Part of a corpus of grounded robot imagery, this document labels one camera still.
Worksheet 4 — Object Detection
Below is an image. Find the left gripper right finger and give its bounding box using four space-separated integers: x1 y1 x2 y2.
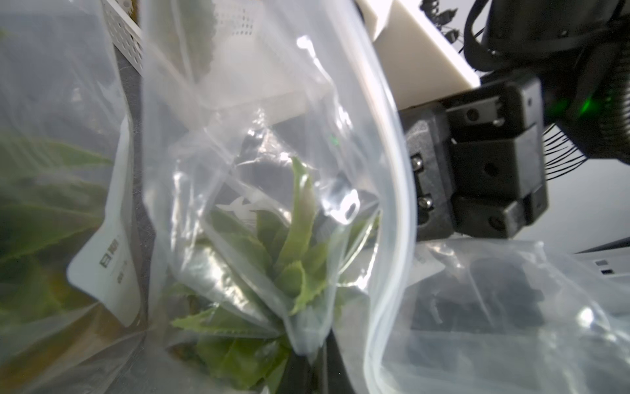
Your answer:
322 331 355 394

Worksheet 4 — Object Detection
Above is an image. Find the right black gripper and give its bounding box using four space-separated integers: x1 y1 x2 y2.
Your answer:
399 73 548 241

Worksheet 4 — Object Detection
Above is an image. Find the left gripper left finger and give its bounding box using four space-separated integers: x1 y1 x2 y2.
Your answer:
276 351 313 394

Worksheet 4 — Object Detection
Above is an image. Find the clear zip-top bag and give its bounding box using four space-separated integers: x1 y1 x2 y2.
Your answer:
140 1 415 393
377 238 629 393

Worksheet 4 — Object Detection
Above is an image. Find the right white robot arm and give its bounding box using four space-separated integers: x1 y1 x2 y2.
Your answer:
399 1 629 241

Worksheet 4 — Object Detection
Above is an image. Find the cream perforated plastic basket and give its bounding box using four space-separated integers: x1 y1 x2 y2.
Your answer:
102 1 263 78

